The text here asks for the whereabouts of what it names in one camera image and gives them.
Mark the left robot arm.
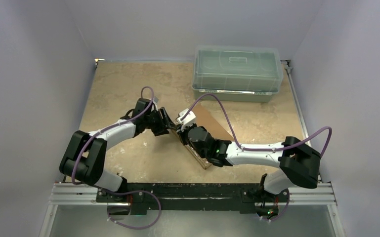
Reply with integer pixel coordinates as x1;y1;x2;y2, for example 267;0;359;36
59;98;175;202

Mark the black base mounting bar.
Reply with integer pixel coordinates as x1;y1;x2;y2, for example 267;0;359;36
96;183;289;216

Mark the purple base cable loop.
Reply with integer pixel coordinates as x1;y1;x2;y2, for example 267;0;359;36
106;190;162;231

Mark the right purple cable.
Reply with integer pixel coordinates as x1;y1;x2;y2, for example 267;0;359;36
180;93;333;158

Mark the brown cardboard express box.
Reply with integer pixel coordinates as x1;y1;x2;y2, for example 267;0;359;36
184;104;234;170

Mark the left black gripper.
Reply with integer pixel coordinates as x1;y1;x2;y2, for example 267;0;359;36
144;107;176;136

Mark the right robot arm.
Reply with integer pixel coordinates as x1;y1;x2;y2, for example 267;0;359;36
176;124;321;201

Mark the clear plastic storage bin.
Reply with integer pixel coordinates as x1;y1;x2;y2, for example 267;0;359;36
191;45;284;103

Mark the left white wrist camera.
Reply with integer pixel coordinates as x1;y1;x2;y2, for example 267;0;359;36
151;96;159;106

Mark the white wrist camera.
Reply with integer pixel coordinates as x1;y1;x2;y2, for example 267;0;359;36
151;96;159;106
176;109;196;130

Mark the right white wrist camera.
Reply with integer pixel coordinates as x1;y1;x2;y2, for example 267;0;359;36
176;109;196;130

